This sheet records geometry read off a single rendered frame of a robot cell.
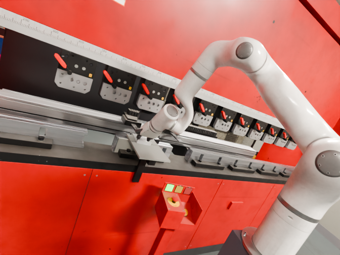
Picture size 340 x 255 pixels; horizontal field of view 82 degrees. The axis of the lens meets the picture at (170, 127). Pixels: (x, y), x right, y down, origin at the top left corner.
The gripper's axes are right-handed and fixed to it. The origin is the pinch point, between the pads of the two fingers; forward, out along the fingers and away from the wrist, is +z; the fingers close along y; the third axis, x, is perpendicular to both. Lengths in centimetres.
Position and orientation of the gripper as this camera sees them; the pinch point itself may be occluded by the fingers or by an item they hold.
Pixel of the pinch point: (143, 137)
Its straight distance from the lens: 114.2
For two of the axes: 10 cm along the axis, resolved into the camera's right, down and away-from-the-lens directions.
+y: -8.6, -2.2, -4.6
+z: -5.1, 4.3, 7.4
